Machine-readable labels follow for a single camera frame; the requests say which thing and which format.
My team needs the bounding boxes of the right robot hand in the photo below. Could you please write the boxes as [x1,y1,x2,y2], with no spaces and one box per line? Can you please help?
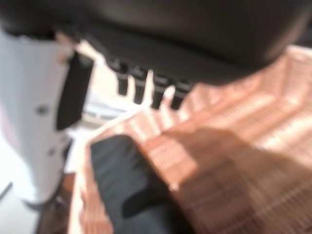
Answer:
[0,0,312,208]

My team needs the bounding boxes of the rolled black garment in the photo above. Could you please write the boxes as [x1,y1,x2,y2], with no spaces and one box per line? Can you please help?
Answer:
[90,135,195,234]

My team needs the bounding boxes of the rectangular wicker laundry basket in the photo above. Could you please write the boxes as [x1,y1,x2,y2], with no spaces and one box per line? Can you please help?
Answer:
[70,46,312,234]

